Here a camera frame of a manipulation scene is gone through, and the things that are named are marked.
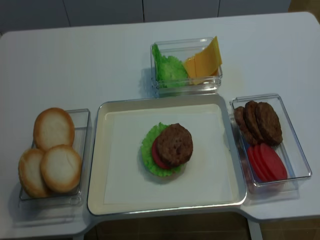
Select brown meat patty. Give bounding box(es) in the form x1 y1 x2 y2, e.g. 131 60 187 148
233 106 258 146
155 123 194 168
255 102 283 146
244 100 265 144

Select green lettuce leaf on bun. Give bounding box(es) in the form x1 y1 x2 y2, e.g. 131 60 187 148
140 122 186 178

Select green lettuce leaf in container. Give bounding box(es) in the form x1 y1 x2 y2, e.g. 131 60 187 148
151 43 188 89

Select clear lettuce and cheese container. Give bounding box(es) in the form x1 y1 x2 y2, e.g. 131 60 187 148
150 37 223 97

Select yellow cheese slice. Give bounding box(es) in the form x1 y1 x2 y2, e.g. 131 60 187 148
194 36 222 78
183 56 219 85

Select white serving tray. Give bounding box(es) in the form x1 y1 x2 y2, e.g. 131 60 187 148
87 94 247 218

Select white paper sheet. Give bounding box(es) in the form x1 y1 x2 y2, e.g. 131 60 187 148
104 108 237 205

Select red tomato slice on burger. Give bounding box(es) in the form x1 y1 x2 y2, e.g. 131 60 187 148
151 137 172 170

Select clear bun container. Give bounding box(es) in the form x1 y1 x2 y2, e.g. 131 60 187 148
19 108 92 206

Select white bun half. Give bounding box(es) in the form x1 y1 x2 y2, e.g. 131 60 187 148
40 144 82 193
33 107 75 152
18 148 51 198

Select clear patty and tomato container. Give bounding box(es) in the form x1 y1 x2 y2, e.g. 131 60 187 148
230 94 312 195

